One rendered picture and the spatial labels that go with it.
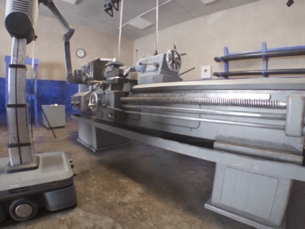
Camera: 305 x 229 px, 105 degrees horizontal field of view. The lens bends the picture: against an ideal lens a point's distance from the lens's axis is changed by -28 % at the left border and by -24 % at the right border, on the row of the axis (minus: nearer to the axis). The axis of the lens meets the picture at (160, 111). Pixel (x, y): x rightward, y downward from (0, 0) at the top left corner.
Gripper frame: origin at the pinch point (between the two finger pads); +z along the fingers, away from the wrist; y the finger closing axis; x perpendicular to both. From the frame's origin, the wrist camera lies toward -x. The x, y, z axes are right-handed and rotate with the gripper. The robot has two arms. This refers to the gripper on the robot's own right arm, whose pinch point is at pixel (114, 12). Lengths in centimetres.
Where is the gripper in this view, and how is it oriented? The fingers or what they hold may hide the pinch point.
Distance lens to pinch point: 123.1
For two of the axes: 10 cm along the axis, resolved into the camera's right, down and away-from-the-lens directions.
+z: 3.7, 8.5, 3.8
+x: -6.8, 5.3, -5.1
